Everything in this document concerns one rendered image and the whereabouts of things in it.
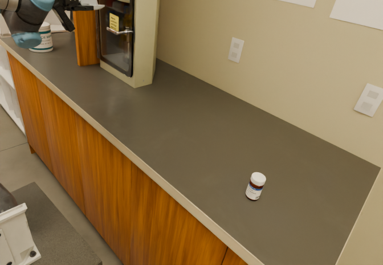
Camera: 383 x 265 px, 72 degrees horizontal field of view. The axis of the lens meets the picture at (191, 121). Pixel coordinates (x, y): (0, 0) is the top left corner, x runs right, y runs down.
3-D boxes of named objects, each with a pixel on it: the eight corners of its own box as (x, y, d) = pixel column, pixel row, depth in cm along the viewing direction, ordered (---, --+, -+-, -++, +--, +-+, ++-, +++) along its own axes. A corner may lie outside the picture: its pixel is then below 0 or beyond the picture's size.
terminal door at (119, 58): (100, 58, 144) (96, -24, 123) (132, 78, 127) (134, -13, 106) (98, 58, 143) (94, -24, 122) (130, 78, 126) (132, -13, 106)
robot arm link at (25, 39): (23, 31, 74) (7, -4, 74) (12, 51, 81) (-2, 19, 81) (51, 31, 80) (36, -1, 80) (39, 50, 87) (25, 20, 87)
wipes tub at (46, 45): (48, 44, 165) (44, 20, 157) (57, 51, 158) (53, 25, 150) (25, 47, 156) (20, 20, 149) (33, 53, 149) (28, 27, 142)
